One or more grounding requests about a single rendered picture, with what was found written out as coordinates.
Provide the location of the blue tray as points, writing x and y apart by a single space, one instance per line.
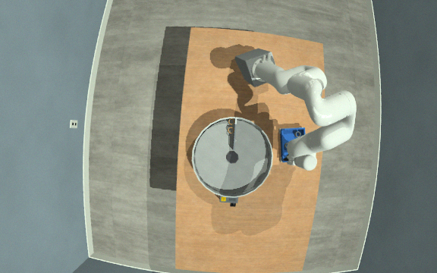
287 135

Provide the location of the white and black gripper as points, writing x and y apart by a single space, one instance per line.
289 159

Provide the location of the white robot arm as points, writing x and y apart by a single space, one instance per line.
306 85

